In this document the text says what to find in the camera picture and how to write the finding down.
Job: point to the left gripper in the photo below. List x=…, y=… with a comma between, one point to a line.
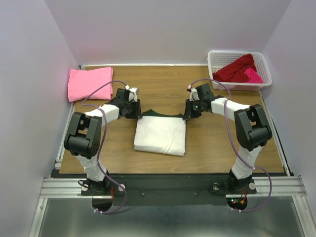
x=137, y=113

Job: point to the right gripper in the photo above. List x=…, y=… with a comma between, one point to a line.
x=188, y=113

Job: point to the white and green t-shirt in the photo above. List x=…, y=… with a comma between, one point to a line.
x=158, y=133

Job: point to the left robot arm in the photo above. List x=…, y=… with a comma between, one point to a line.
x=84, y=138

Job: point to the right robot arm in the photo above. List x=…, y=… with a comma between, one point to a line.
x=247, y=127

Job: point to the white plastic basket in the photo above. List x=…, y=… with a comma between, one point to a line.
x=217, y=59

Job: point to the dark red t-shirt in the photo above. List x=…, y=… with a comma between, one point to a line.
x=235, y=72

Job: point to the folded pink t-shirt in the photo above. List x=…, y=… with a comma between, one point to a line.
x=82, y=83

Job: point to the magenta t-shirt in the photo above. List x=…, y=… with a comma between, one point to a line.
x=253, y=77

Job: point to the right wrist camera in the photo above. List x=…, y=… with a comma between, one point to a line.
x=193, y=93

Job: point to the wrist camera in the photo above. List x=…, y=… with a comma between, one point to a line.
x=193, y=93
x=133, y=92

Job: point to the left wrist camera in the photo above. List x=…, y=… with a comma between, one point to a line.
x=133, y=92

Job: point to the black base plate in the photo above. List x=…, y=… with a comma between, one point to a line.
x=168, y=190

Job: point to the aluminium frame rail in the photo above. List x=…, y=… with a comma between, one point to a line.
x=281, y=187

